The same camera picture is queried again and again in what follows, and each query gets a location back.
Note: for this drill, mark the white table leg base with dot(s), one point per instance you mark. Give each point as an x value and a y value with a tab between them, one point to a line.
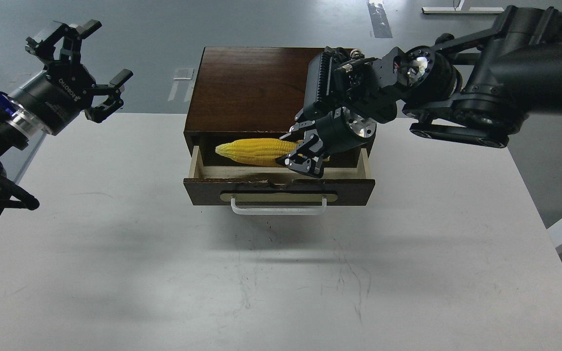
461	7

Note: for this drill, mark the wooden drawer with white handle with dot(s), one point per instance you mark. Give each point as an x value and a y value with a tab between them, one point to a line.
277	190

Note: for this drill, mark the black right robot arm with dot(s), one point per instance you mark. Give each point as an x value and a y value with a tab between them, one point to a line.
477	89

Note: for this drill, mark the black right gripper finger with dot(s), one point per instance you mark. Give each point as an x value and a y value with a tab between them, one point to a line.
306	158
304	132

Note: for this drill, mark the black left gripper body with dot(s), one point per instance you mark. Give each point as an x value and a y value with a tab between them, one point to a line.
56	95

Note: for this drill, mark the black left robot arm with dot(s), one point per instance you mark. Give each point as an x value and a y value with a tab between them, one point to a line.
17	126

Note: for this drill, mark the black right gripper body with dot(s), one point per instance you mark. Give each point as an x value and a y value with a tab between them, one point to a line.
342	130

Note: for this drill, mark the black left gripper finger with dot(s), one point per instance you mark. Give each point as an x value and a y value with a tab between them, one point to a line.
60	42
112	91

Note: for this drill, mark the yellow corn cob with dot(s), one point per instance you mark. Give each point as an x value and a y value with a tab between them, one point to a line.
257	151

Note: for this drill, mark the dark wooden drawer cabinet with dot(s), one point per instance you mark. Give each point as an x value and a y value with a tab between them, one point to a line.
245	92

